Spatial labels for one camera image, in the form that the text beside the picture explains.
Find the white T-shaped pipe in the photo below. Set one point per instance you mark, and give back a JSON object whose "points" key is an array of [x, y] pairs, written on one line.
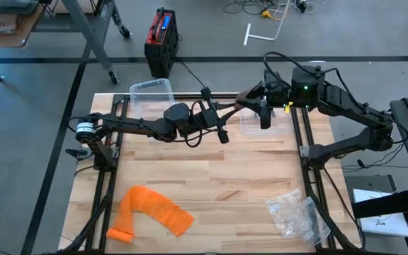
{"points": [[260, 37]]}

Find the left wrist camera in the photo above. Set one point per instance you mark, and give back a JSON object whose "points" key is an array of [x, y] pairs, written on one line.
{"points": [[204, 118]]}

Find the clear plastic zip bag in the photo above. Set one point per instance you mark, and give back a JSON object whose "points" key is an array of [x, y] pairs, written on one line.
{"points": [[319, 226], [285, 212]]}

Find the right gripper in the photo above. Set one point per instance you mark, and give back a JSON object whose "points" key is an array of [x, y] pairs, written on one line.
{"points": [[265, 118]]}

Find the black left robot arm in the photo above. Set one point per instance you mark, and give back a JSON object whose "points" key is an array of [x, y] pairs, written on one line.
{"points": [[133, 124]]}

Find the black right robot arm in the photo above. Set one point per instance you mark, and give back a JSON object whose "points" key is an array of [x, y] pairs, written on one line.
{"points": [[352, 113]]}

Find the clear plastic box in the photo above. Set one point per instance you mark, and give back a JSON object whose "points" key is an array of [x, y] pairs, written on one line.
{"points": [[151, 92]]}

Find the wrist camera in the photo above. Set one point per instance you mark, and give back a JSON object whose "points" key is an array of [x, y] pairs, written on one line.
{"points": [[278, 93], [204, 118]]}

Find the orange elastic bandage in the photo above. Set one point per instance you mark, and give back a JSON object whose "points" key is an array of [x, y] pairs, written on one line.
{"points": [[154, 209]]}

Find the grey table frame with castors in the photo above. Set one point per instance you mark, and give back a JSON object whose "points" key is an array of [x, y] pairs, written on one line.
{"points": [[83, 28]]}

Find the red black battery box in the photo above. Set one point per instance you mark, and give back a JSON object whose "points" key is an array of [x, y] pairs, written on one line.
{"points": [[161, 39]]}

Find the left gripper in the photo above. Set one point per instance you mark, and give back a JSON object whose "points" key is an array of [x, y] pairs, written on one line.
{"points": [[223, 137]]}

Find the black table edge rail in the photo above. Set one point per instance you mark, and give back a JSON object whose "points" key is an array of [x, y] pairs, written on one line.
{"points": [[186, 95]]}

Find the white paper sheet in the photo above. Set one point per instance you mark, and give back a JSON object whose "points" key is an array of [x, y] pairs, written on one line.
{"points": [[381, 226]]}

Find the clear plastic lid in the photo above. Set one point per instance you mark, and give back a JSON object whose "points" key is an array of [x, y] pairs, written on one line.
{"points": [[278, 127]]}

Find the yellow plug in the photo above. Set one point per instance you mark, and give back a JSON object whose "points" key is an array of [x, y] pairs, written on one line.
{"points": [[267, 14]]}

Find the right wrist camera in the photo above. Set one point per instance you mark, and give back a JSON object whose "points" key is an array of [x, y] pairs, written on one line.
{"points": [[278, 93]]}

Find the black aluminium table frame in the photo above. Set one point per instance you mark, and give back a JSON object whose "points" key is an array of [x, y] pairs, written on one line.
{"points": [[310, 184], [103, 216]]}

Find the grey floor plate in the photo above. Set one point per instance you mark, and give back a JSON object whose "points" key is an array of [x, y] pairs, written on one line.
{"points": [[367, 182]]}

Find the grey folded cover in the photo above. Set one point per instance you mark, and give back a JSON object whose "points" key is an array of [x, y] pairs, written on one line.
{"points": [[5, 5]]}

